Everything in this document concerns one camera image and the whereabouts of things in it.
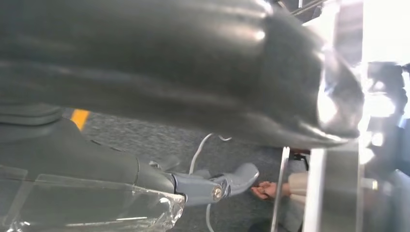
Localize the person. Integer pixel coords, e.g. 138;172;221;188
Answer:
249;171;310;232

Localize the stainless steel table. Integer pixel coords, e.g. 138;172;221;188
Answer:
270;0;410;232

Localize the yellow floor tape square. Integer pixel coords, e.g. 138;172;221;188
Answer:
70;109;91;131

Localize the white cable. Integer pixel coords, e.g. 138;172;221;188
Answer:
188;133;233;232

